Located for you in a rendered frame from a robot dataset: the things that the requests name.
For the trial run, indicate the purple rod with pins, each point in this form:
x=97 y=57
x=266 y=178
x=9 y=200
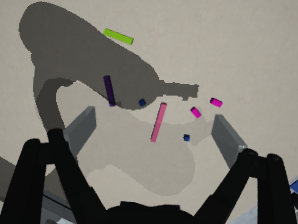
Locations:
x=109 y=91

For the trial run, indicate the small blue cube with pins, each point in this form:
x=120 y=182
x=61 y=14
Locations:
x=186 y=137
x=142 y=102

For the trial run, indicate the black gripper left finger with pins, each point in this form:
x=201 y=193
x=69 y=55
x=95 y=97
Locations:
x=23 y=201

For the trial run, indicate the lime green rod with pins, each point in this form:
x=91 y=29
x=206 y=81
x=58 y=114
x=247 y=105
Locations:
x=118 y=36

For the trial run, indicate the magenta block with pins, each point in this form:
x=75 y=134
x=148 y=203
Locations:
x=216 y=102
x=195 y=112

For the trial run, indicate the pink rod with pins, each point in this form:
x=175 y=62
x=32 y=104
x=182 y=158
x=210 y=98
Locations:
x=158 y=121

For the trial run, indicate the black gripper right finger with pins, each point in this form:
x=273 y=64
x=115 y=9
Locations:
x=275 y=203

